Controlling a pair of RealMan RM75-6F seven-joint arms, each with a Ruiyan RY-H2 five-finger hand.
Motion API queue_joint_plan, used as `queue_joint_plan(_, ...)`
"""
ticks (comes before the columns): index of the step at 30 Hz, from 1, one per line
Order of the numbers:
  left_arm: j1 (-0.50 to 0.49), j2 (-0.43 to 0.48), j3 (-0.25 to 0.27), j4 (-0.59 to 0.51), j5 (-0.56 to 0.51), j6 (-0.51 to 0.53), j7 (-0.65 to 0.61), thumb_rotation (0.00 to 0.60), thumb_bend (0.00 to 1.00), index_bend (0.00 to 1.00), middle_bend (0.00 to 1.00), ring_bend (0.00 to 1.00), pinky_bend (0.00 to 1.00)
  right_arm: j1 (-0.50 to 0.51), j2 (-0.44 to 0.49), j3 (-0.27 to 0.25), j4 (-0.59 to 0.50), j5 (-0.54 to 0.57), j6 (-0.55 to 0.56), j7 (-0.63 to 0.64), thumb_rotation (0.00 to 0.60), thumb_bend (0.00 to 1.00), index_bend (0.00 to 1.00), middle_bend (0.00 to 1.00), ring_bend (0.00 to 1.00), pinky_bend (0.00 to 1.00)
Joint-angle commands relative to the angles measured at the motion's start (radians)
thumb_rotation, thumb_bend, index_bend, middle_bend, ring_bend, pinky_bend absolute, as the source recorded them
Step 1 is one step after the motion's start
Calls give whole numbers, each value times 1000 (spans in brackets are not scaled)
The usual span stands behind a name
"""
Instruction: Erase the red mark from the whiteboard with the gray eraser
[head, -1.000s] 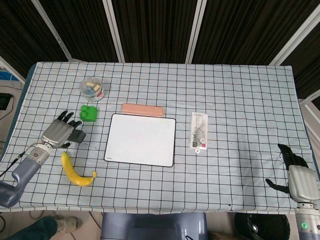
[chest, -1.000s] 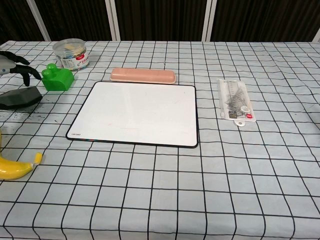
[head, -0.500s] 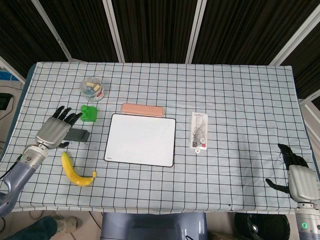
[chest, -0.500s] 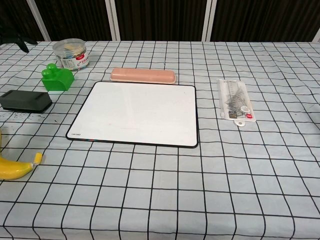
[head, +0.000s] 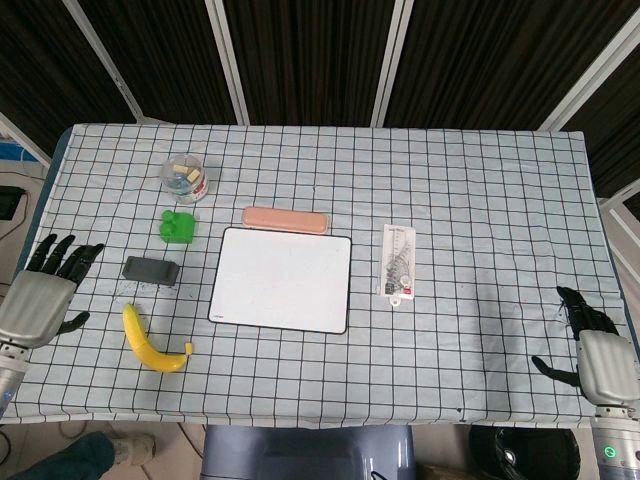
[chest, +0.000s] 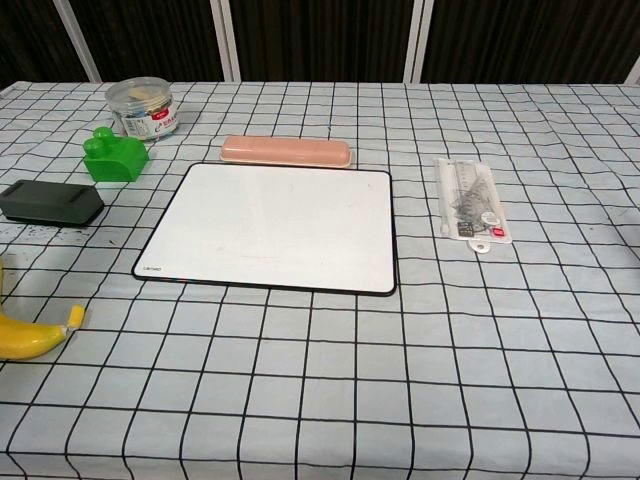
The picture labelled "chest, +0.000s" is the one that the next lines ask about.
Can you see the dark grey board eraser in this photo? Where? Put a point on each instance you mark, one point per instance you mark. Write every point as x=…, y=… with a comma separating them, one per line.
x=50, y=201

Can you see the white dry-erase board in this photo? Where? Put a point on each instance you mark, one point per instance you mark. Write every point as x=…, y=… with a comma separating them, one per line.
x=280, y=225

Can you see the pink pencil case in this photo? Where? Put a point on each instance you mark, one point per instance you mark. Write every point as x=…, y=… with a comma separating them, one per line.
x=285, y=150

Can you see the clear ruler set pouch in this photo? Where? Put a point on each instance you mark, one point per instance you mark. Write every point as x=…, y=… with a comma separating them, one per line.
x=470, y=202

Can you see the white grid checked tablecloth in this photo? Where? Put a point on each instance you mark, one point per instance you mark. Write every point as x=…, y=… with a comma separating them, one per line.
x=400, y=375

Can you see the clear plastic jar of clips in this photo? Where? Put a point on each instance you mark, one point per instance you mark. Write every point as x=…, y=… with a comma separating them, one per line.
x=144, y=112

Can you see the green toy building block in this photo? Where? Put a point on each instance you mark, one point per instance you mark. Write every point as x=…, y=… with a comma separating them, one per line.
x=116, y=158

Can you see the yellow toy banana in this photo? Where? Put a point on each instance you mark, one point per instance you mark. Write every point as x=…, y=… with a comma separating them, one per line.
x=30, y=337

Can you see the white partition frame post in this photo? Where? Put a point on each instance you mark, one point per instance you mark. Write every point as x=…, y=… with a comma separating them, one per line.
x=634, y=65
x=226, y=40
x=419, y=40
x=77, y=37

